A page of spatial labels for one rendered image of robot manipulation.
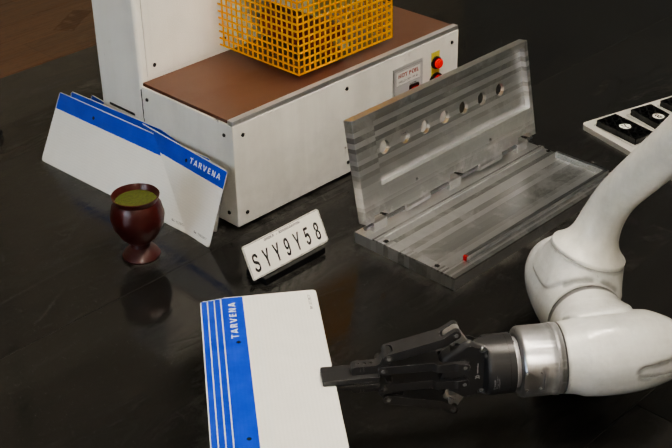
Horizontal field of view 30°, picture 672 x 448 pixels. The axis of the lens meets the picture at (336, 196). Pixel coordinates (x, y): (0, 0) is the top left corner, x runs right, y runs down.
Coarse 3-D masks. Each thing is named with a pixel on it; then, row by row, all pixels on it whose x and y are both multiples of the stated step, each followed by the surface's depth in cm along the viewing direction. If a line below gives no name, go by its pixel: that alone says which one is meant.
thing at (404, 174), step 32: (480, 64) 210; (512, 64) 218; (416, 96) 200; (448, 96) 207; (512, 96) 219; (352, 128) 191; (384, 128) 198; (416, 128) 203; (448, 128) 208; (480, 128) 214; (512, 128) 219; (352, 160) 194; (384, 160) 199; (416, 160) 204; (448, 160) 208; (480, 160) 214; (384, 192) 198; (416, 192) 204
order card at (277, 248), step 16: (288, 224) 194; (304, 224) 196; (320, 224) 198; (256, 240) 190; (272, 240) 192; (288, 240) 194; (304, 240) 196; (320, 240) 198; (256, 256) 190; (272, 256) 191; (288, 256) 193; (256, 272) 189
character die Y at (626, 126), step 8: (600, 120) 233; (608, 120) 233; (616, 120) 233; (624, 120) 233; (608, 128) 231; (616, 128) 230; (624, 128) 230; (632, 128) 230; (640, 128) 230; (624, 136) 228; (632, 136) 227; (640, 136) 227
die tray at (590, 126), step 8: (656, 104) 241; (616, 112) 238; (624, 112) 238; (592, 120) 235; (632, 120) 235; (584, 128) 234; (592, 128) 232; (600, 128) 232; (648, 128) 232; (600, 136) 230; (608, 136) 229; (616, 136) 229; (616, 144) 227; (624, 144) 227; (632, 144) 226; (624, 152) 226
